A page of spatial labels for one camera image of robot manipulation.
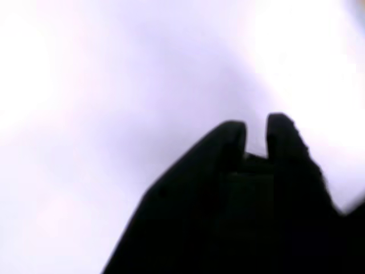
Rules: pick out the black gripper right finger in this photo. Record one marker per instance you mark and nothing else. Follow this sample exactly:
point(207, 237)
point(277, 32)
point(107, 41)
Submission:
point(302, 211)

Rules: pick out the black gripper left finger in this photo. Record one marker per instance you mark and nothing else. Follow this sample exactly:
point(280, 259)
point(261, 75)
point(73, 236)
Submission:
point(182, 205)

